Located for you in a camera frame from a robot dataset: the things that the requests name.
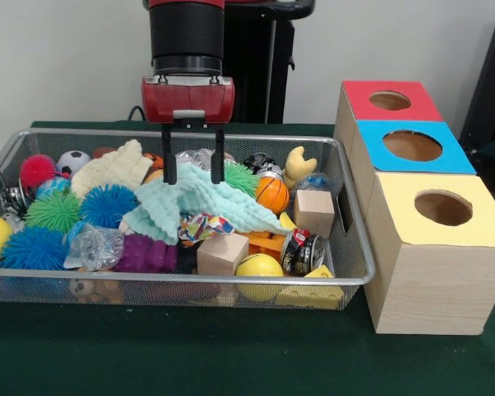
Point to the purple knobbly rubber toy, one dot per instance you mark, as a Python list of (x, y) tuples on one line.
[(144, 253)]

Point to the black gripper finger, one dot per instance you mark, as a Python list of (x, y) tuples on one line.
[(168, 158), (218, 158)]

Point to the wooden box with three holes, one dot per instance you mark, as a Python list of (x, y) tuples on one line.
[(437, 288)]

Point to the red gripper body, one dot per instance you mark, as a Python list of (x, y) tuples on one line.
[(187, 101)]

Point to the yellow smiley face ball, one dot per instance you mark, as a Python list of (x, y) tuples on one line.
[(259, 274)]

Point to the black and white soccer ball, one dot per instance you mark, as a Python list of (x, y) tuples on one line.
[(72, 161)]

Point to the small blue spiky ball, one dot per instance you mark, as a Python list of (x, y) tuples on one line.
[(107, 206)]

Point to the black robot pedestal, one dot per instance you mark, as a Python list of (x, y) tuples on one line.
[(264, 74)]

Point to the pink spiky ball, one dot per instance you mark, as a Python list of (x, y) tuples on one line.
[(36, 169)]

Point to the small bright dotted fabric scrunchie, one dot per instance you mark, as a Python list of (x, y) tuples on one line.
[(202, 229)]

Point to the cream white cloth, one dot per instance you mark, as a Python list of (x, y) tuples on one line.
[(111, 167)]

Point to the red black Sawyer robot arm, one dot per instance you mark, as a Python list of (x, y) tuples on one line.
[(185, 37)]

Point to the mint green cloth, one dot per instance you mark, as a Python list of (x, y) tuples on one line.
[(198, 198)]

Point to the large blue spiky ball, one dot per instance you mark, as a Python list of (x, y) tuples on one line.
[(35, 249)]

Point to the crushed clear plastic bottle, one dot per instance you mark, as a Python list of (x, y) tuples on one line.
[(92, 249)]

